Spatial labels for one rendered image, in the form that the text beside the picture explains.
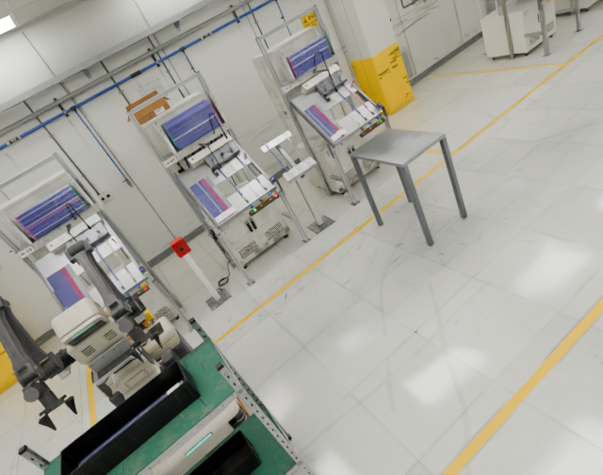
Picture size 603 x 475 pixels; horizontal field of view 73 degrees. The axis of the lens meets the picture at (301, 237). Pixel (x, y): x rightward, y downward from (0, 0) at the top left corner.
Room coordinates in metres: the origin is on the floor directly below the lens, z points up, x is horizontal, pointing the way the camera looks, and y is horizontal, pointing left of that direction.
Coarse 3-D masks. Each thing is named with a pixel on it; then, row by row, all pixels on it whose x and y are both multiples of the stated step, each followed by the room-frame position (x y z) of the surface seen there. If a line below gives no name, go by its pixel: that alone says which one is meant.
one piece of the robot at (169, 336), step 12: (144, 312) 2.32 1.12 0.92; (144, 324) 2.30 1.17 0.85; (156, 324) 2.30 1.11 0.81; (168, 324) 2.24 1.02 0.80; (168, 336) 2.13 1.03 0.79; (180, 336) 2.25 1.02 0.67; (144, 348) 2.11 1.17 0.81; (156, 348) 2.11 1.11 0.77; (180, 348) 2.14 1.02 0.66; (192, 348) 2.35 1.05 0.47; (156, 360) 2.10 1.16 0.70; (108, 384) 2.00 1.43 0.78; (120, 396) 2.00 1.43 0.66
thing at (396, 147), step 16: (368, 144) 3.31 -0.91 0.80; (384, 144) 3.14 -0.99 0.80; (400, 144) 2.98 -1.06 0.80; (416, 144) 2.84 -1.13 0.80; (432, 144) 2.75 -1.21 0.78; (352, 160) 3.31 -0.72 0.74; (368, 160) 3.06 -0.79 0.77; (384, 160) 2.86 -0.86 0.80; (400, 160) 2.73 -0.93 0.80; (448, 160) 2.77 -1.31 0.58; (400, 176) 3.42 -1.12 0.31; (368, 192) 3.30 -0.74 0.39; (416, 208) 2.67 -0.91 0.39; (464, 208) 2.78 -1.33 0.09; (432, 240) 2.67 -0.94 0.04
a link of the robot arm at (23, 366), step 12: (0, 300) 1.77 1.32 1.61; (0, 312) 1.74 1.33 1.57; (0, 324) 1.68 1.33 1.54; (0, 336) 1.64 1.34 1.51; (12, 336) 1.64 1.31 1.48; (12, 348) 1.59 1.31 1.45; (12, 360) 1.55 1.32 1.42; (24, 360) 1.54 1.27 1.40; (24, 372) 1.51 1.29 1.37; (36, 372) 1.51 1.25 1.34; (24, 384) 1.48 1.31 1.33
